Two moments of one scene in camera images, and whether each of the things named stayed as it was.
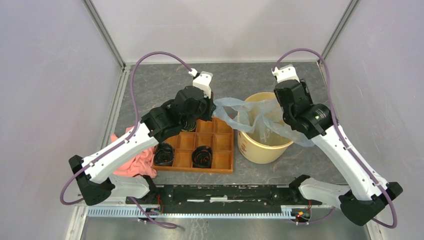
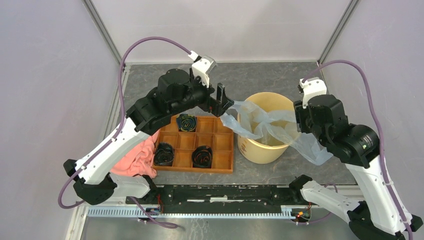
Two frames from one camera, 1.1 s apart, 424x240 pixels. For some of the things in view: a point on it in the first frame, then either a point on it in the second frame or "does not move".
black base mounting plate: x=224 y=199 does not move
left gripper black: x=211 y=107 -> x=217 y=107
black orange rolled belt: x=202 y=157 does not move
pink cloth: x=142 y=166 does not move
